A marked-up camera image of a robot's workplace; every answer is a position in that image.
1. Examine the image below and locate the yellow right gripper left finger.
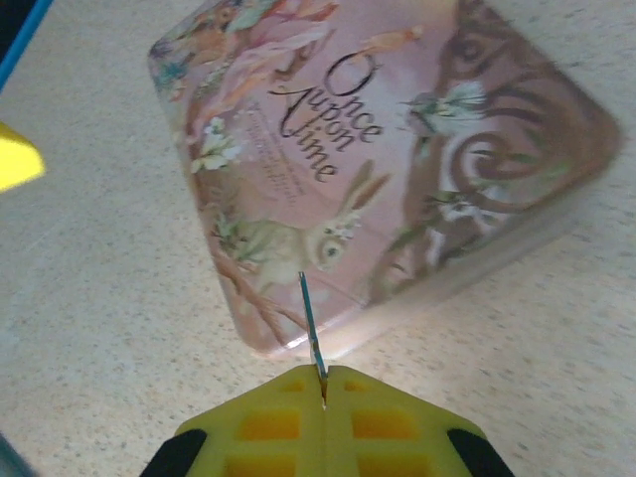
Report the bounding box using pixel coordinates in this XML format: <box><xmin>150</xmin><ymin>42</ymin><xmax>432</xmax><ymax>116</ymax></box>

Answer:
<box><xmin>140</xmin><ymin>365</ymin><xmax>328</xmax><ymax>477</ymax></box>

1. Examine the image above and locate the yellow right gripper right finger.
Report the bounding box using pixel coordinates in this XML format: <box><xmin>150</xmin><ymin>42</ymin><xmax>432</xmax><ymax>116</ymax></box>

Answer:
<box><xmin>323</xmin><ymin>365</ymin><xmax>517</xmax><ymax>477</ymax></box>

